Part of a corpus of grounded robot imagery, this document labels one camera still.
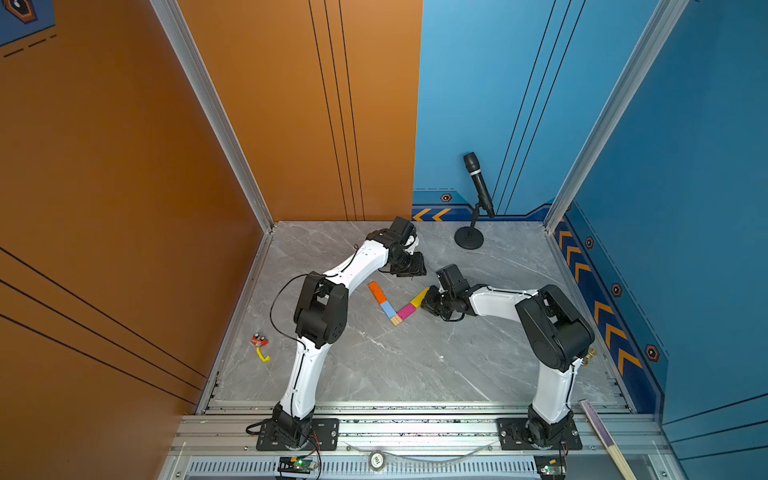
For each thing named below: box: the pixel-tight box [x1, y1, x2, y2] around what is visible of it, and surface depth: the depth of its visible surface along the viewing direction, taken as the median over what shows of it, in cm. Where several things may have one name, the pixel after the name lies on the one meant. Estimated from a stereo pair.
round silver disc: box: [368, 450, 386, 472], surface depth 66 cm
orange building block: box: [368, 281, 388, 304], surface depth 102 cm
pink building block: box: [398, 304, 417, 320], surface depth 96 cm
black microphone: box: [464, 152, 495, 218], surface depth 100 cm
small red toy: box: [250, 333, 269, 348], surface depth 89 cm
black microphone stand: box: [454, 205, 484, 250], surface depth 118 cm
